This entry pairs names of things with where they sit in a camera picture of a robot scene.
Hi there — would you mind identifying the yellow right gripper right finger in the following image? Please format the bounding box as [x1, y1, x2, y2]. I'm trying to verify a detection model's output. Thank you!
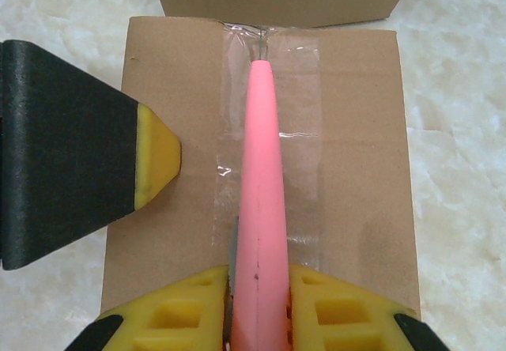
[286, 263, 432, 351]

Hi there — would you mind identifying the pink utility knife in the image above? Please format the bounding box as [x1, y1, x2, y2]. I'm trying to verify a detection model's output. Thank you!
[227, 58, 288, 351]

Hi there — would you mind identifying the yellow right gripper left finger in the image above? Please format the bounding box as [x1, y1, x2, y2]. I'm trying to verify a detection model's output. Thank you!
[81, 264, 232, 351]

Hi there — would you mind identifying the tall cardboard box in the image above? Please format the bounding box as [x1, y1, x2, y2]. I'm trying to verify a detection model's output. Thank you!
[99, 15, 421, 323]

